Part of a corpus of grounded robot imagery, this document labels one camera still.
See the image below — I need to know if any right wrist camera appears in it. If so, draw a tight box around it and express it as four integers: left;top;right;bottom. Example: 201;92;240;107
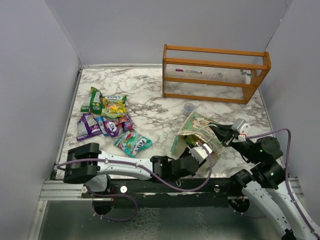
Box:
231;118;251;143

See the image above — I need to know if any printed paper bag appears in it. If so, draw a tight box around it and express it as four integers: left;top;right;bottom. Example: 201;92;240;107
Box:
170;111;223;164

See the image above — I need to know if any blue snack packet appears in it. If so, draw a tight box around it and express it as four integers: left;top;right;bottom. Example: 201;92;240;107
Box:
95;116;108;137

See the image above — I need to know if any orange wooden shelf rack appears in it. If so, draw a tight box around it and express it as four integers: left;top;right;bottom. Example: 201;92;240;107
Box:
162;44;272;104

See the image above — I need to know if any red snack packet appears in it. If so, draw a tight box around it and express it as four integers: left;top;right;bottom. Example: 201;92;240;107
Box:
119;113;133;133

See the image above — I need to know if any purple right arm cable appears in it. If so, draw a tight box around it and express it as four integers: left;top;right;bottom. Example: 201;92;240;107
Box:
246;128;320;233

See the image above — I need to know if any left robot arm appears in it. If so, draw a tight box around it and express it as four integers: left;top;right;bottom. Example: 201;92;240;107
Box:
57;142;212;198

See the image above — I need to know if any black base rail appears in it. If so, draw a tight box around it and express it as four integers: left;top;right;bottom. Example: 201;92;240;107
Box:
81;178;250;212

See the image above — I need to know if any clear plastic cup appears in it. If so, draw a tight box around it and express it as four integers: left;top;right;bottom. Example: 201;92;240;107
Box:
183;102;196;116

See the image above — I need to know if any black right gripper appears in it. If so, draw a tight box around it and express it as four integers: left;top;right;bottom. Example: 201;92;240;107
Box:
208;120;261;163

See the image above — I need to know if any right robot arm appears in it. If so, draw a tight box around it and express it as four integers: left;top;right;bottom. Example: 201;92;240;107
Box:
208;119;320;240

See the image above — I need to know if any teal Fox's candy bag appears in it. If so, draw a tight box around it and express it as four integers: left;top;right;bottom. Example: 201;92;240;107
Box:
114;129;152;158

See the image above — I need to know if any small green snack packet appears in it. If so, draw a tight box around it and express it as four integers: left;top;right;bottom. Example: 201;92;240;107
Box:
80;87;103;115

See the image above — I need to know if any purple Fox's candy bag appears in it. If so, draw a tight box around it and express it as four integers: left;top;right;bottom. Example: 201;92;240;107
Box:
103;120;122;138

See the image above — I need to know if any yellow green Fox's candy bag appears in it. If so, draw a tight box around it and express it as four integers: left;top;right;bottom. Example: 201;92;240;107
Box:
101;95;127;119

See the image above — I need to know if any purple snack packet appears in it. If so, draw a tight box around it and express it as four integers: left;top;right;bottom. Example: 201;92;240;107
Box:
76;112;103;142

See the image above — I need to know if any purple marker pen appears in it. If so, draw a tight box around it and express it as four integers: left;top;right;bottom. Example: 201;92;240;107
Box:
175;68;202;74

